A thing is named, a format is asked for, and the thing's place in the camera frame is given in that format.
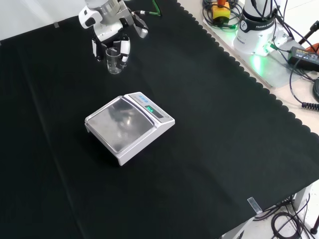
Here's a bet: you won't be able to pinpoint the pale base board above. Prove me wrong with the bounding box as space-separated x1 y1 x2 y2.
201 13 308 88

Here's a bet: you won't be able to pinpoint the black round pedal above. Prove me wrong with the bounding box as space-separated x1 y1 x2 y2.
312 77 319 104

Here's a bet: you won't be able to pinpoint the yellow stop button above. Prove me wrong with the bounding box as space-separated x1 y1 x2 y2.
211 0 230 23

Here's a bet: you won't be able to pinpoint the black coiled cable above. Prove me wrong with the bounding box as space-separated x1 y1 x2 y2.
289 65 319 111

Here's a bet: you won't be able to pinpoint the grey table leg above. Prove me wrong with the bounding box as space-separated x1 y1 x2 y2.
293 185 313 213

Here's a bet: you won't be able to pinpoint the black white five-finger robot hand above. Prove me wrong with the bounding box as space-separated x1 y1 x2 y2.
78 6 150 70

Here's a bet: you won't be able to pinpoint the white electronic balance steel pan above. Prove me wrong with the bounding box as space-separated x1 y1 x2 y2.
84 92 176 167

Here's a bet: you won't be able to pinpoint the clear tape strip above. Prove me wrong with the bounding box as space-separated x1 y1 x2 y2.
247 197 263 215

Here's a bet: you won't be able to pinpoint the black bench cloth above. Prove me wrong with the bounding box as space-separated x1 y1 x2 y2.
0 0 319 239

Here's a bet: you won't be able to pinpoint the black power adapter brick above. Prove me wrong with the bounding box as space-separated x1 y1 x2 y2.
287 46 319 72

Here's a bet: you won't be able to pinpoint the black floor cable bundle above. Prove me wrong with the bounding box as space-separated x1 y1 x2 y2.
253 193 319 239

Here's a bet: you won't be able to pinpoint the black tripod with orange part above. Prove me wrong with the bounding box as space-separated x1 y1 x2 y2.
297 20 319 55

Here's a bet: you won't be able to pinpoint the black cable loops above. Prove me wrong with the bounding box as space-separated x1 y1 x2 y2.
201 0 244 31

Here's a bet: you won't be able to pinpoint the green cable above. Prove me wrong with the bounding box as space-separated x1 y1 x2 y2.
134 0 163 17

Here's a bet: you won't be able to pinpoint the small clear glass beaker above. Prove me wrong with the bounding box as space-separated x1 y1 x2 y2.
105 47 123 75

